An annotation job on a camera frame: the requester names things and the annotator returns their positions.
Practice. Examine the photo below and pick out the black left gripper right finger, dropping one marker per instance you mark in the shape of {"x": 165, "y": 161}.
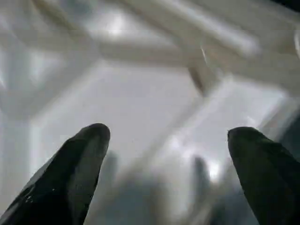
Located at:
{"x": 272, "y": 183}

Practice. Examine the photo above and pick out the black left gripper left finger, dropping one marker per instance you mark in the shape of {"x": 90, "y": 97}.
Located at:
{"x": 61, "y": 183}

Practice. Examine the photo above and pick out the white plastic table top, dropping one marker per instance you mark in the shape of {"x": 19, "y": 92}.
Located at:
{"x": 140, "y": 93}

